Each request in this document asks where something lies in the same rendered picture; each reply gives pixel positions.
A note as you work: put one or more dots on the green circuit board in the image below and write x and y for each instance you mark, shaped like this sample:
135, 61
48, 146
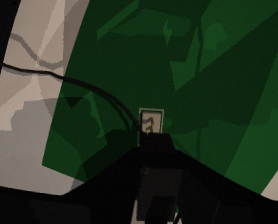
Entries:
205, 71

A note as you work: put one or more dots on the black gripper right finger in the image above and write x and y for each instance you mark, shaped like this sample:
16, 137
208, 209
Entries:
209, 198

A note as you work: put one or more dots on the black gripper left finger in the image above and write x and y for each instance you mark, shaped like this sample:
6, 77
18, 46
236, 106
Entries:
108, 198

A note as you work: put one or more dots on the black plug with cable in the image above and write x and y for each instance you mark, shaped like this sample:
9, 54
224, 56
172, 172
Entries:
160, 171

